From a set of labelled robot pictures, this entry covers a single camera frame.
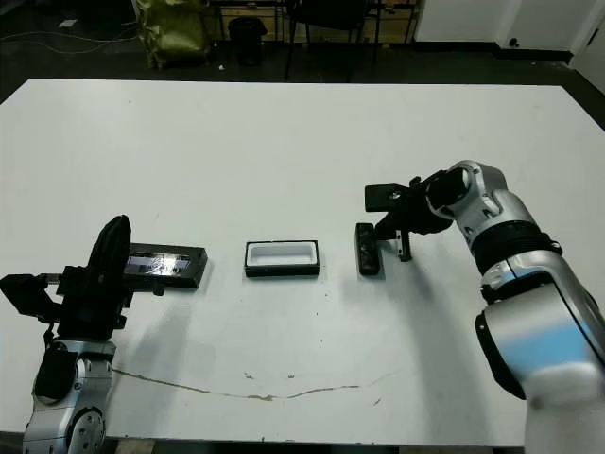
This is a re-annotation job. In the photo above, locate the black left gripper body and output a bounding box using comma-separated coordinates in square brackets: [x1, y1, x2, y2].
[41, 265, 165, 340]

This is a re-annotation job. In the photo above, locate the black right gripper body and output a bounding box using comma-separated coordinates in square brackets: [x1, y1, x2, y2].
[394, 176, 451, 263]

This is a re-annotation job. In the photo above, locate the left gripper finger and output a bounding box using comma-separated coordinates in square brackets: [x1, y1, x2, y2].
[119, 215, 134, 286]
[91, 215, 124, 286]

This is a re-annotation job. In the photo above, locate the slim black camera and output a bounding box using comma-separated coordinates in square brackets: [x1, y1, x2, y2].
[354, 221, 382, 276]

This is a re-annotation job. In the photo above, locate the black box lid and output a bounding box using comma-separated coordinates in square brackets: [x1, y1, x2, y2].
[127, 242, 209, 289]

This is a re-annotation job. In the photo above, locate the black box with white insert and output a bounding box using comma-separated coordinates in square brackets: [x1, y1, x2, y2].
[244, 239, 321, 279]

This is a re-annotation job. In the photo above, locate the black folding chair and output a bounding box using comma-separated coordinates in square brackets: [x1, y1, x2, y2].
[283, 0, 384, 82]

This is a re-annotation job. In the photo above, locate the crinkled plastic bag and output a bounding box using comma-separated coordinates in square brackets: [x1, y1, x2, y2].
[136, 0, 212, 68]

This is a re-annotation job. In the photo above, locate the black trash bin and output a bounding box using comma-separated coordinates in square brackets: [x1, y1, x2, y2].
[229, 17, 267, 66]

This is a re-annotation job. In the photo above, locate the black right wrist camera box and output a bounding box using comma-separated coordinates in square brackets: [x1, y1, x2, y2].
[364, 183, 413, 213]

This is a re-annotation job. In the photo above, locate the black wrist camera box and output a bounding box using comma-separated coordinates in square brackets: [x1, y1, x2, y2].
[0, 272, 65, 319]
[364, 183, 413, 213]

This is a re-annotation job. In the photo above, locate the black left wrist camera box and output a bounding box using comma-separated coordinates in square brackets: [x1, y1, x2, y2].
[0, 272, 65, 319]

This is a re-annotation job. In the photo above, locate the thin white floor cable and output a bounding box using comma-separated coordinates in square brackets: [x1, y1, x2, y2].
[0, 30, 141, 56]

